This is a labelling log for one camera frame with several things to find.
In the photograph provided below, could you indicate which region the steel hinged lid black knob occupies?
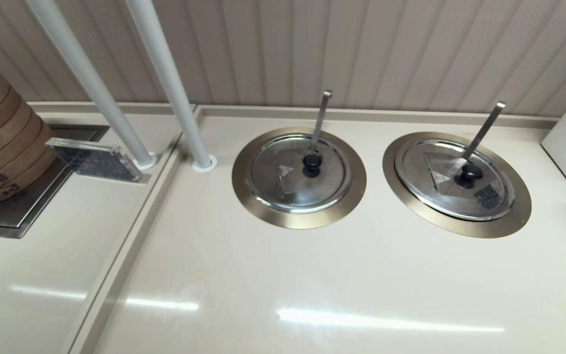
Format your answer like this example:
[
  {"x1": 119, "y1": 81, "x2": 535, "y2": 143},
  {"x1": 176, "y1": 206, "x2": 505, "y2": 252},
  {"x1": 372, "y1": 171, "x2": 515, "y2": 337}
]
[
  {"x1": 395, "y1": 139, "x2": 517, "y2": 222},
  {"x1": 246, "y1": 134, "x2": 352, "y2": 215}
]

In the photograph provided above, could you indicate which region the round steel soup well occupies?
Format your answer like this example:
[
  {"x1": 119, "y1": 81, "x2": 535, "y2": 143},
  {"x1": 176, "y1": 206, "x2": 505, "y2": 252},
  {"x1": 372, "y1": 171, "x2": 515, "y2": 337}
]
[{"x1": 383, "y1": 131, "x2": 533, "y2": 239}]

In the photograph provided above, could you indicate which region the white round pole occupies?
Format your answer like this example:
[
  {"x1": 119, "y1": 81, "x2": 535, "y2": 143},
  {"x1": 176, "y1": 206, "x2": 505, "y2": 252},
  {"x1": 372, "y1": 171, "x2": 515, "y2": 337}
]
[
  {"x1": 125, "y1": 0, "x2": 218, "y2": 173},
  {"x1": 24, "y1": 0, "x2": 158, "y2": 171}
]

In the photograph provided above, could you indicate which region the clear acrylic sign holder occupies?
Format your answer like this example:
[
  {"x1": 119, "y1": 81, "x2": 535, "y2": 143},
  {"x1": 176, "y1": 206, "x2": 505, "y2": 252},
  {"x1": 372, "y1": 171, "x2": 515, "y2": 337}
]
[{"x1": 45, "y1": 138, "x2": 150, "y2": 184}]

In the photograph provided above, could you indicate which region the recessed steel tray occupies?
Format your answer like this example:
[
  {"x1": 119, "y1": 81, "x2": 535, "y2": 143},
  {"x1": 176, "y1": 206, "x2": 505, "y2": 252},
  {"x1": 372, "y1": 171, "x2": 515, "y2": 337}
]
[{"x1": 0, "y1": 124, "x2": 110, "y2": 240}]

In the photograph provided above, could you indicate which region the steel ladle handle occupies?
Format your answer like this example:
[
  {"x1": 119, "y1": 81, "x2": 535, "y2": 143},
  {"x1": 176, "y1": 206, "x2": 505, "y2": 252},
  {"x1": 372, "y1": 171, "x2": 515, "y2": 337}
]
[
  {"x1": 309, "y1": 89, "x2": 333, "y2": 152},
  {"x1": 460, "y1": 101, "x2": 507, "y2": 163}
]

